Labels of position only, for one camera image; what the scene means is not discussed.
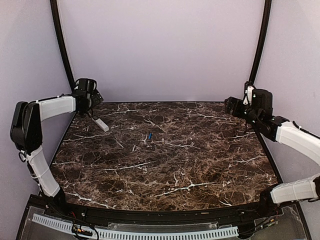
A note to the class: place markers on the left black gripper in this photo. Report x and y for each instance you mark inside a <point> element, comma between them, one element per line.
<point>96,97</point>

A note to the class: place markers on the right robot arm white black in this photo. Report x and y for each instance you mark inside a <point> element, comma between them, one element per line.
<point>256,108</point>

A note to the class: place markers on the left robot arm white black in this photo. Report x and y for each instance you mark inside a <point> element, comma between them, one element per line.
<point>26,128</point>

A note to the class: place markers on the white slotted cable duct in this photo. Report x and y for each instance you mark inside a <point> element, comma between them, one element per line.
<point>121,231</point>

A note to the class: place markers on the black frame post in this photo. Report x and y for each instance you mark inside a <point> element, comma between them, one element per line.
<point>61,42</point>
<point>261,41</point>

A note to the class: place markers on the white remote control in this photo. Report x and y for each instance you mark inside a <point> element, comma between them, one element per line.
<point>100,123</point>

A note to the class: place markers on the right black frame post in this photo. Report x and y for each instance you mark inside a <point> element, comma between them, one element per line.
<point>261,41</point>

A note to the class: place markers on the black front rail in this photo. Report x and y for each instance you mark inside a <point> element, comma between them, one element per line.
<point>103,216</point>

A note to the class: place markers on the left black frame post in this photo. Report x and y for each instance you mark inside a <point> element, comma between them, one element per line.
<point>61,42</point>

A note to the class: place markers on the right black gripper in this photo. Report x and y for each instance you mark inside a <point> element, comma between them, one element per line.
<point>232,100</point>

